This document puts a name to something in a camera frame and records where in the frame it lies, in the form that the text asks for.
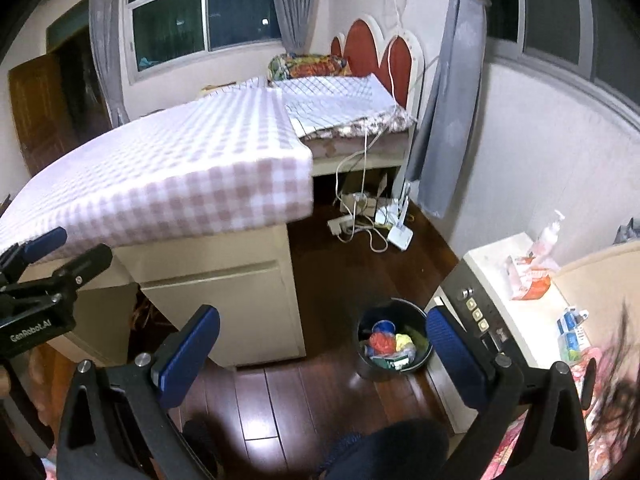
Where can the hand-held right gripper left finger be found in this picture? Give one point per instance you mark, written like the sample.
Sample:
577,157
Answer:
192,355

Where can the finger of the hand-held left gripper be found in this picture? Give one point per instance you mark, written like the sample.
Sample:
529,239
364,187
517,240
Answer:
82,267
45,242

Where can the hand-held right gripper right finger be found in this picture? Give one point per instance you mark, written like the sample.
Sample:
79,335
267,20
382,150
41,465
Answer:
455,355

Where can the yellow wrapper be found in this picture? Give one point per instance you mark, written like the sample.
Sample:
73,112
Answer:
404,342

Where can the green packet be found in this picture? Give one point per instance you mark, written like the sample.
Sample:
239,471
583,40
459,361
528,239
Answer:
394,361

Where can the red bag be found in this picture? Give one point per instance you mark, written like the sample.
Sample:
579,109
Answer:
381,345

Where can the black trash bin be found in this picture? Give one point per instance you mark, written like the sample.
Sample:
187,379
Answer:
370,366

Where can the orange tissue pack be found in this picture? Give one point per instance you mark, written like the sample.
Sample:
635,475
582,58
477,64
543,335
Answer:
527,280

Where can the person's dark trouser leg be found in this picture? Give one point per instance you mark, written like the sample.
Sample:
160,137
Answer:
390,450

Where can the small blue box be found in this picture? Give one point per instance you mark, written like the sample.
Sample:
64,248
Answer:
572,335

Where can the brown wooden door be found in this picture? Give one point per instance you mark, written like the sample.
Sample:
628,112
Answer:
37,115

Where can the pink checked tablecloth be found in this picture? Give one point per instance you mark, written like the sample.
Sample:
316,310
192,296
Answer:
175,170

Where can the clear pump bottle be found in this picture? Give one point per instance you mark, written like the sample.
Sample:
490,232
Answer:
546,240

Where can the beige bed headboard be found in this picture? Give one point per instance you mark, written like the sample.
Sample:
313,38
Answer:
600,290

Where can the dark wispy strands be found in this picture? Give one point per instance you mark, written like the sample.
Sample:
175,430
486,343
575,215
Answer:
622,390

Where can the white power strip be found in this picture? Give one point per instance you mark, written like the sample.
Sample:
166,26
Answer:
341,225

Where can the beige power strip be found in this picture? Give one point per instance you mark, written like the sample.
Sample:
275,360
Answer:
359,204

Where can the pink printed blanket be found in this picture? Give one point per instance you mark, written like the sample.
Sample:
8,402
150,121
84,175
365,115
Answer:
607,452

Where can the grey cloth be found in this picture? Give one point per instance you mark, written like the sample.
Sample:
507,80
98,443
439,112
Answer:
630,232

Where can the floral quilt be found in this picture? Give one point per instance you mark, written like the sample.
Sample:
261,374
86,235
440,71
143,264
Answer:
370,124

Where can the tied grey curtain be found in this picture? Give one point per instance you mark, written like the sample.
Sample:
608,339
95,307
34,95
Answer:
452,100

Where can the large sliding window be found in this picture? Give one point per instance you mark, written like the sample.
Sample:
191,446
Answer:
200,15

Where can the white grid bed sheet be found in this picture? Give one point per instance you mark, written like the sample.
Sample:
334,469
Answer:
335,97

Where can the colourful printed pillow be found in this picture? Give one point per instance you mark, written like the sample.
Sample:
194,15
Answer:
310,65

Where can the red and white headboard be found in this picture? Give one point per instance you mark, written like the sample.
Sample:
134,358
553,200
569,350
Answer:
362,47

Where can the grey framed side window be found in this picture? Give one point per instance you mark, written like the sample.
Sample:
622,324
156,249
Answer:
560,15

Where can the cream bed frame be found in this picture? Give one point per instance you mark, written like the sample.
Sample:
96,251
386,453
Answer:
350,157

